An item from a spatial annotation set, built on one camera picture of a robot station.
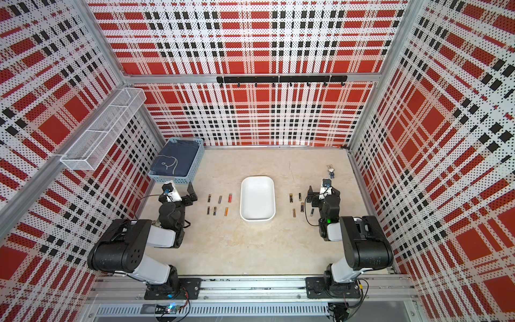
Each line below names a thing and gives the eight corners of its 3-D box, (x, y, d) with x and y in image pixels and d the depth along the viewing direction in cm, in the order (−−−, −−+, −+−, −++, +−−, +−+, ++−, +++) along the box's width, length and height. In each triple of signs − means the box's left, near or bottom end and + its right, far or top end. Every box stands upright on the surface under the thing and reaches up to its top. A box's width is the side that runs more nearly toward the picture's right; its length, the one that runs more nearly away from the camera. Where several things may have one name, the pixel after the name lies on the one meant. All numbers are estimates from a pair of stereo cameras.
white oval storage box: (238, 226, 92) (237, 220, 87) (243, 182, 108) (242, 175, 103) (275, 226, 92) (275, 220, 87) (274, 182, 108) (274, 175, 103)
